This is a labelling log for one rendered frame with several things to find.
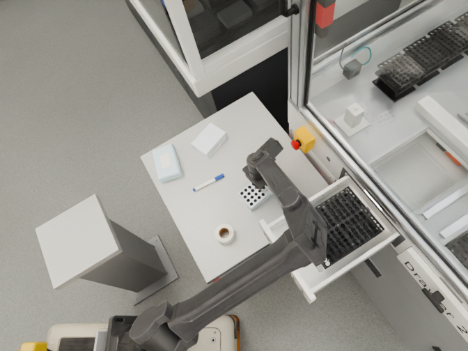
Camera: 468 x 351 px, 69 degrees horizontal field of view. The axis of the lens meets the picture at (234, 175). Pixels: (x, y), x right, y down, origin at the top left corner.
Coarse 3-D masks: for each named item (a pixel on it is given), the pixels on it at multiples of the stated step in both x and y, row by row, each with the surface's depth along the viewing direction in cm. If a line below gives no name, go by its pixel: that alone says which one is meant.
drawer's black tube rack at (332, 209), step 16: (352, 192) 112; (320, 208) 111; (336, 208) 110; (352, 208) 110; (336, 224) 108; (352, 224) 108; (368, 224) 110; (336, 240) 110; (352, 240) 108; (368, 240) 108; (336, 256) 107
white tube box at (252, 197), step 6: (246, 186) 130; (252, 186) 129; (240, 192) 129; (246, 192) 128; (252, 192) 128; (258, 192) 128; (264, 192) 127; (270, 192) 127; (240, 198) 131; (246, 198) 127; (252, 198) 127; (258, 198) 130; (264, 198) 127; (246, 204) 128; (252, 204) 129; (258, 204) 128; (252, 210) 128
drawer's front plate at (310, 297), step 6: (258, 222) 112; (264, 222) 109; (264, 228) 108; (264, 234) 117; (270, 234) 107; (270, 240) 109; (294, 276) 104; (300, 276) 101; (300, 282) 100; (300, 288) 106; (306, 288) 99; (306, 294) 99; (312, 294) 98; (312, 300) 98
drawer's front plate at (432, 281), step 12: (408, 252) 100; (408, 264) 104; (420, 264) 97; (420, 276) 101; (432, 276) 95; (432, 288) 98; (444, 288) 94; (444, 300) 96; (456, 300) 92; (444, 312) 100; (456, 312) 93; (456, 324) 97
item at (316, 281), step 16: (320, 192) 114; (336, 192) 119; (272, 224) 112; (384, 224) 112; (384, 240) 105; (352, 256) 110; (368, 256) 105; (304, 272) 110; (320, 272) 109; (336, 272) 103; (320, 288) 104
